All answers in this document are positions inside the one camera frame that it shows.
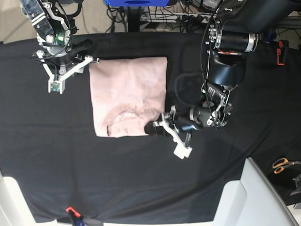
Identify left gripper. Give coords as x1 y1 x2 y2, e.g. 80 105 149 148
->
144 106 202 150

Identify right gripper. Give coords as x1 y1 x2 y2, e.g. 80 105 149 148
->
36 50 99 82

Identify pink T-shirt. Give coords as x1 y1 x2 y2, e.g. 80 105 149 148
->
89 56 167 138

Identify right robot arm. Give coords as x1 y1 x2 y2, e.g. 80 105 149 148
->
20 0 99 83

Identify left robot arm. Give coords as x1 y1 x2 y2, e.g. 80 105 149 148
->
144 0 301 149

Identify black table cloth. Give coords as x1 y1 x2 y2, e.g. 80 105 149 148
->
0 39 301 224

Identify blue plastic box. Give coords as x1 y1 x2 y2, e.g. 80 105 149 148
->
104 0 169 7

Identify red black clamp bottom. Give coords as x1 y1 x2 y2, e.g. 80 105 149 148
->
65 206 81 218

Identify red black clamp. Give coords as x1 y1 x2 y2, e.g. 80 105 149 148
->
276 40 289 66
65 206 81 218

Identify white power strip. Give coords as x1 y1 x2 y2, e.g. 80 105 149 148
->
140 11 211 23

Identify white box right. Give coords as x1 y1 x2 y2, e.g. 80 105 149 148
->
213 157 298 226

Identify white box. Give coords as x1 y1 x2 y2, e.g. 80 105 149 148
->
213 157 298 226
0 174 36 226

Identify white box left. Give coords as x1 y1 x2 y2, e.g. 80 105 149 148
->
0 174 36 226

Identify red black clamp right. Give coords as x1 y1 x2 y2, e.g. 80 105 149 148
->
276 40 289 66

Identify black table stand post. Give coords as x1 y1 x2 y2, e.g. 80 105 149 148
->
127 7 142 32

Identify orange handled scissors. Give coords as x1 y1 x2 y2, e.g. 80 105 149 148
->
272 158 301 174

